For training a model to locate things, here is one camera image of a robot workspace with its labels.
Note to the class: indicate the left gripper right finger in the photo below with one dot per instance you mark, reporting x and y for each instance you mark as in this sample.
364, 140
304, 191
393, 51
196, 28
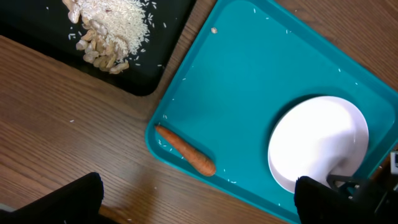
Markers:
318, 203

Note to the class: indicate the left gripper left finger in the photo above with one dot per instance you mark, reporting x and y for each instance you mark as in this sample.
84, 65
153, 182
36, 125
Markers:
77, 202

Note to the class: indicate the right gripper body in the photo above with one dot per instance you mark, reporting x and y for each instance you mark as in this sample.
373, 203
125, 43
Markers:
365, 199

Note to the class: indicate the white round plate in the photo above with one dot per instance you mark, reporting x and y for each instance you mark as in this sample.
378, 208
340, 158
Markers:
319, 137

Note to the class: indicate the orange carrot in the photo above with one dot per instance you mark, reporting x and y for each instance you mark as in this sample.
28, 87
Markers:
200, 162

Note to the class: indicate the peanut shells pile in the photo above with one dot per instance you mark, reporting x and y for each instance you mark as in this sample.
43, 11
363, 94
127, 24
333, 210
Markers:
101, 46

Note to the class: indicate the teal serving tray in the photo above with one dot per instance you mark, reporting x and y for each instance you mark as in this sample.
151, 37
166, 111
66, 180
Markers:
250, 62

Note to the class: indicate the black plastic tray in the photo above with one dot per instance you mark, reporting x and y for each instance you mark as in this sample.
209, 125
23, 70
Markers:
44, 26

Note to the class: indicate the rice pile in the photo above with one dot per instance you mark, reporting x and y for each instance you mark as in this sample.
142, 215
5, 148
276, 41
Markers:
133, 23

